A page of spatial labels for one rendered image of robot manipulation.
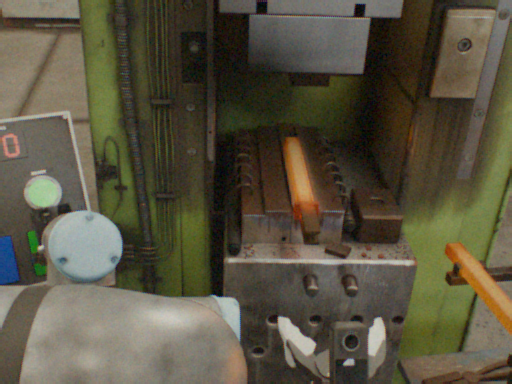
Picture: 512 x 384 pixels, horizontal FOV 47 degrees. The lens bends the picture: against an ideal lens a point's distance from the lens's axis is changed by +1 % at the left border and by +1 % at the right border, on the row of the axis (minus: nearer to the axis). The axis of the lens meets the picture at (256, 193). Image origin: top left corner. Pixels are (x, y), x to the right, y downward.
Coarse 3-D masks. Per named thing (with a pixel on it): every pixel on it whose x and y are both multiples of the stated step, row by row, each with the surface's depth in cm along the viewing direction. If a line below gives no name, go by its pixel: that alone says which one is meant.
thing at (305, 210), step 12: (288, 144) 138; (288, 156) 135; (300, 156) 133; (300, 168) 128; (300, 180) 123; (300, 192) 118; (300, 204) 113; (312, 204) 113; (300, 216) 114; (312, 216) 110; (312, 228) 106; (312, 240) 106
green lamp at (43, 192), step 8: (32, 184) 97; (40, 184) 98; (48, 184) 98; (32, 192) 97; (40, 192) 98; (48, 192) 98; (56, 192) 99; (32, 200) 97; (40, 200) 98; (48, 200) 98
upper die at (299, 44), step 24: (264, 24) 97; (288, 24) 97; (312, 24) 97; (336, 24) 98; (360, 24) 98; (264, 48) 99; (288, 48) 99; (312, 48) 99; (336, 48) 100; (360, 48) 100; (312, 72) 101; (336, 72) 102; (360, 72) 102
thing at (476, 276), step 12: (444, 252) 115; (456, 252) 112; (468, 252) 112; (468, 264) 109; (468, 276) 107; (480, 276) 106; (480, 288) 104; (492, 288) 103; (492, 300) 100; (504, 300) 100; (492, 312) 101; (504, 312) 97; (504, 324) 97
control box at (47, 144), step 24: (0, 120) 96; (24, 120) 97; (48, 120) 99; (0, 144) 96; (24, 144) 97; (48, 144) 99; (72, 144) 100; (0, 168) 96; (24, 168) 97; (48, 168) 99; (72, 168) 100; (0, 192) 96; (24, 192) 97; (72, 192) 100; (0, 216) 95; (24, 216) 97; (24, 240) 97; (24, 264) 97
